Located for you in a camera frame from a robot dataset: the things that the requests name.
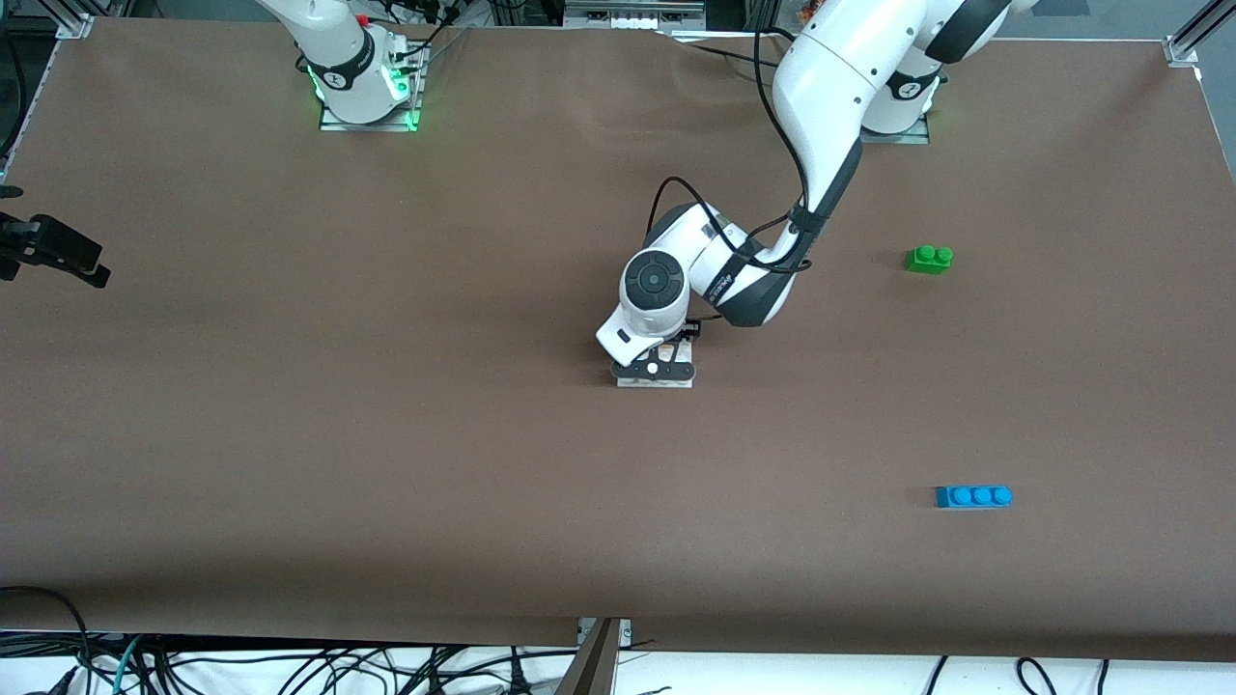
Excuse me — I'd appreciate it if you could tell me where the blue three-stud block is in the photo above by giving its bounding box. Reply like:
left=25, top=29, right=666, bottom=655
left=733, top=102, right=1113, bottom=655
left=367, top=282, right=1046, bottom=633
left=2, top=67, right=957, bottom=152
left=935, top=485, right=1014, bottom=511

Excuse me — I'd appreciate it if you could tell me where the brown table cover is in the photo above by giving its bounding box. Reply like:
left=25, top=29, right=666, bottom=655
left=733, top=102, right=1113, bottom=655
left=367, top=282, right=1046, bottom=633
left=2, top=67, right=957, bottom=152
left=0, top=17, right=1236, bottom=662

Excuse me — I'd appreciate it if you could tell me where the aluminium profile leg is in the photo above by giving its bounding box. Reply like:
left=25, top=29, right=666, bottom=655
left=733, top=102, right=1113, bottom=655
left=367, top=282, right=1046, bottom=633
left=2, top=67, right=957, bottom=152
left=555, top=618, right=633, bottom=695

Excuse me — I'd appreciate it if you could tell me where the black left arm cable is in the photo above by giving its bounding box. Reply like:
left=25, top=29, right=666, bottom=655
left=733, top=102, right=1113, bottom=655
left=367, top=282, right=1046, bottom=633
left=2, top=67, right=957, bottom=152
left=645, top=29, right=814, bottom=276

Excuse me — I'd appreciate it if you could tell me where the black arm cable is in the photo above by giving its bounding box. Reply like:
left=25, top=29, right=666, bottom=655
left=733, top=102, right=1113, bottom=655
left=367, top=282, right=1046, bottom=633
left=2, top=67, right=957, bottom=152
left=0, top=24, right=25, bottom=184
left=645, top=29, right=814, bottom=276

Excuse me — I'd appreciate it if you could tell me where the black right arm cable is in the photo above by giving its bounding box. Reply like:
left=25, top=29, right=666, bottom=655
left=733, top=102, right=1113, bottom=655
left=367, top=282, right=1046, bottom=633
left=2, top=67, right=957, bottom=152
left=0, top=24, right=25, bottom=184

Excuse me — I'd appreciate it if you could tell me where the long black cable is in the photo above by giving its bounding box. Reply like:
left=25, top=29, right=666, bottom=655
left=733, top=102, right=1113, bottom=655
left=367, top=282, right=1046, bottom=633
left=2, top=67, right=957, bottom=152
left=688, top=42, right=788, bottom=73

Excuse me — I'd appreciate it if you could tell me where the black looped floor cable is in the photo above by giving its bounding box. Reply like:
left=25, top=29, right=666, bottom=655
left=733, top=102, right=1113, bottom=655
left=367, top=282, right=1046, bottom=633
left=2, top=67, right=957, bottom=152
left=0, top=585, right=93, bottom=695

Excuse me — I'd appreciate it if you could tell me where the black base cable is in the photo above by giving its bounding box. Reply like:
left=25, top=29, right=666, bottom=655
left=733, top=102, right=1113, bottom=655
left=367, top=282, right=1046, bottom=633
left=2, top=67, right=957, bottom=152
left=401, top=24, right=471, bottom=76

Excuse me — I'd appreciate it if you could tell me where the teal floor cable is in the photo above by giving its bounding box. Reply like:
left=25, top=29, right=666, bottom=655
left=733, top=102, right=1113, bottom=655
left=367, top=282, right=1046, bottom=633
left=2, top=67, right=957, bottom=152
left=108, top=635, right=146, bottom=695

